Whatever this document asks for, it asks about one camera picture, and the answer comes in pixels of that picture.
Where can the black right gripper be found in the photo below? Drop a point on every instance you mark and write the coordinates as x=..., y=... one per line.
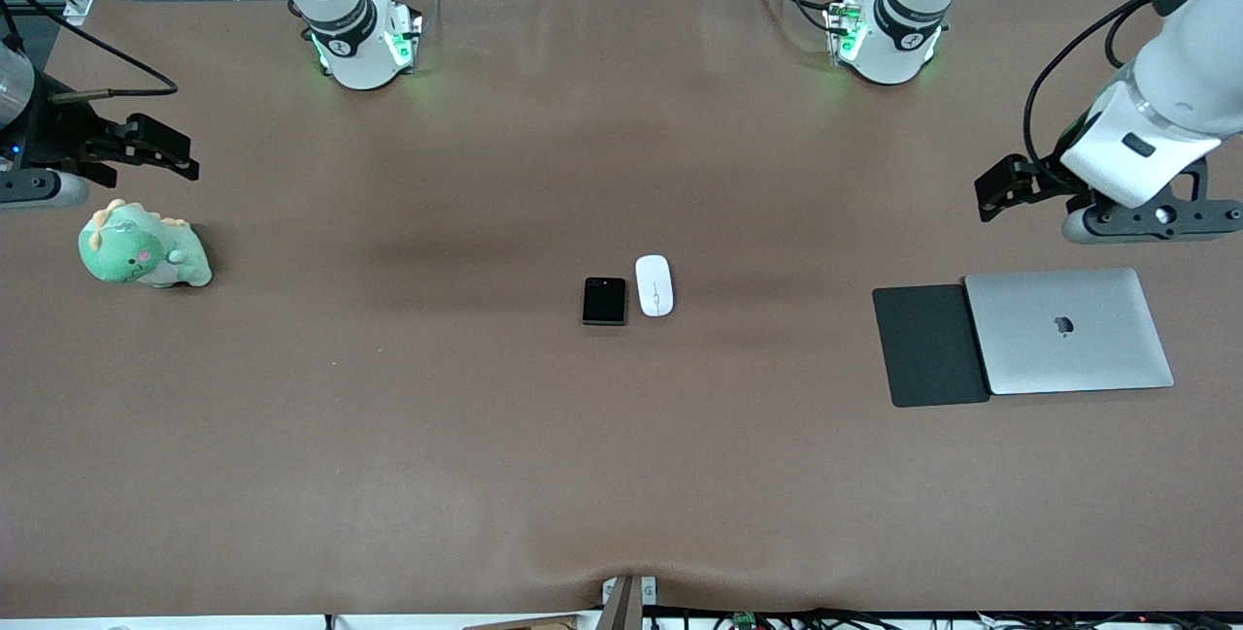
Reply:
x=60, y=137

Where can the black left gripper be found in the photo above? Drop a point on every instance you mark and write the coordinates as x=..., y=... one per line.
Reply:
x=1045, y=178

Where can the white computer mouse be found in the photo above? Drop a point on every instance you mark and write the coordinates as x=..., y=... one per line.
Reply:
x=655, y=285

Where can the black flip phone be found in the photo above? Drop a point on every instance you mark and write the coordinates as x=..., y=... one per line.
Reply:
x=604, y=302

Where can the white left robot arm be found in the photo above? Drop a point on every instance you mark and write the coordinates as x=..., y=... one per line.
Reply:
x=1185, y=57

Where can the black mouse pad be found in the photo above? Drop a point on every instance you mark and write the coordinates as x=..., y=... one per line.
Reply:
x=927, y=348

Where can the green dinosaur plush toy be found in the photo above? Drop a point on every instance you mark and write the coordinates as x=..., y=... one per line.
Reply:
x=136, y=251

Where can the silver closed laptop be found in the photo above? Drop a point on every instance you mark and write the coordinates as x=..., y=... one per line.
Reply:
x=1068, y=329

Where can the brown table cover mat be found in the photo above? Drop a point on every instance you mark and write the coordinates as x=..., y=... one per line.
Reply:
x=621, y=465

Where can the metal and wood bracket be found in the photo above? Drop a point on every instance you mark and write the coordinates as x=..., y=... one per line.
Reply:
x=621, y=606

